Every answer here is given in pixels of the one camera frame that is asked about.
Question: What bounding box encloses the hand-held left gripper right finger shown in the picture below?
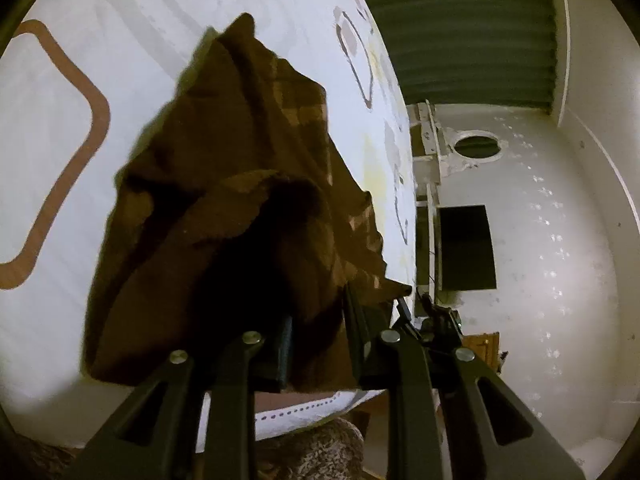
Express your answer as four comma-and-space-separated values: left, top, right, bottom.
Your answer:
341, 285, 587, 480

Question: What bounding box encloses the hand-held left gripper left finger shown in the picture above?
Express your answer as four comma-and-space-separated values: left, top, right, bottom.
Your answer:
62, 315, 294, 480

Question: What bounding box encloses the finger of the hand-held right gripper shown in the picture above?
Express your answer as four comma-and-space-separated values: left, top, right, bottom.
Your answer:
394, 298, 423, 341

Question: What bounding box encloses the brown checked garment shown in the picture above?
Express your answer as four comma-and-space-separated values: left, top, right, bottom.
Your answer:
82, 12, 413, 394

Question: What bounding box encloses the wooden cabinet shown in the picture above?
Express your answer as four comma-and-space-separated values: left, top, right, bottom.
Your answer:
460, 331, 504, 374

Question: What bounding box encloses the black screen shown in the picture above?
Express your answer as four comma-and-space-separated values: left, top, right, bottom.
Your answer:
439, 205, 498, 291

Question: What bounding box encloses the speckled brown blanket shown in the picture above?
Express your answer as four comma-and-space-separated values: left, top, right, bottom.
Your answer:
0, 417, 366, 480

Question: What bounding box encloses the oval white-framed mirror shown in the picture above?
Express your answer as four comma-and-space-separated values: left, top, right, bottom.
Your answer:
452, 130, 503, 160

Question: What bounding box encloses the green curtain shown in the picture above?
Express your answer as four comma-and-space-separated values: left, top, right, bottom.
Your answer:
345, 0, 559, 114

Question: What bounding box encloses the white patterned bed sheet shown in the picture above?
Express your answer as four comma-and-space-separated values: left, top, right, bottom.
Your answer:
0, 0, 419, 450

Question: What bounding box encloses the white furniture frame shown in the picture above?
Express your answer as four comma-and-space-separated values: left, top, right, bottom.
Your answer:
407, 101, 447, 307

